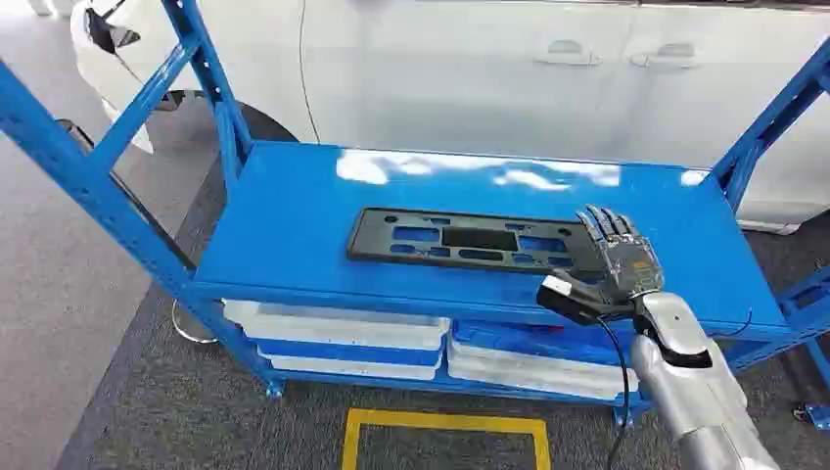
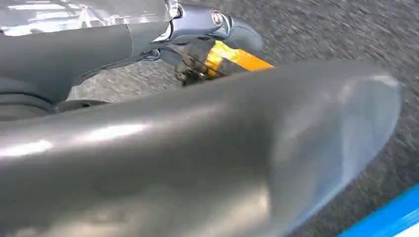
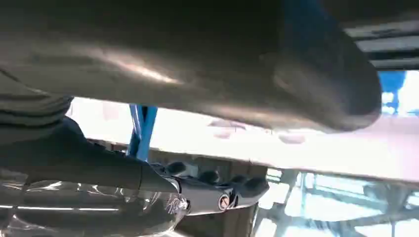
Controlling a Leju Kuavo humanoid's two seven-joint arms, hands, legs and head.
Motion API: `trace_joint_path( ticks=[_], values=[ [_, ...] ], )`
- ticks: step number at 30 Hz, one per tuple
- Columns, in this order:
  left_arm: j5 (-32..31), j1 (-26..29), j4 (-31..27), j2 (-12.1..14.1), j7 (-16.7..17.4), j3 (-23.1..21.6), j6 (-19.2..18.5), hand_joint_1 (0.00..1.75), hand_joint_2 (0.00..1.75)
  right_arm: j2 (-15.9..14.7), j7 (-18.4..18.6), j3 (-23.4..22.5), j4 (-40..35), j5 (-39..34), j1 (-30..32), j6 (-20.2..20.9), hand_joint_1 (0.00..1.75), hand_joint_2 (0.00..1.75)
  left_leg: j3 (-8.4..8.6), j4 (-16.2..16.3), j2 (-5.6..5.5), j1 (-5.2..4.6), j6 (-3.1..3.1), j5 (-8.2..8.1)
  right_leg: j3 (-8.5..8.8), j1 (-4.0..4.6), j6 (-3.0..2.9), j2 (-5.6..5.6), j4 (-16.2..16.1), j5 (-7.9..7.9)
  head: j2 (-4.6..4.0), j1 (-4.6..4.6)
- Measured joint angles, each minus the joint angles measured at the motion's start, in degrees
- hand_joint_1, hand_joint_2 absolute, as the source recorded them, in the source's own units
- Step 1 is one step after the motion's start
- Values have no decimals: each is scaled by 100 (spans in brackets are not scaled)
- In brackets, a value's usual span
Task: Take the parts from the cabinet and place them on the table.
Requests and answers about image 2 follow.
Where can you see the blue floor tape strip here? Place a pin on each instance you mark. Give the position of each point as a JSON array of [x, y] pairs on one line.
[[386, 219]]

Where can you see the yellow floor tape square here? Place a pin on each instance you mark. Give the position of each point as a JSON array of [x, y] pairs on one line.
[[248, 60]]

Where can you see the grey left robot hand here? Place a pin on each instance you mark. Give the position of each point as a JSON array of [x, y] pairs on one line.
[[163, 163]]

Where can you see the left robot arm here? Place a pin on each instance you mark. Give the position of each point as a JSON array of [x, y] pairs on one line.
[[19, 104]]

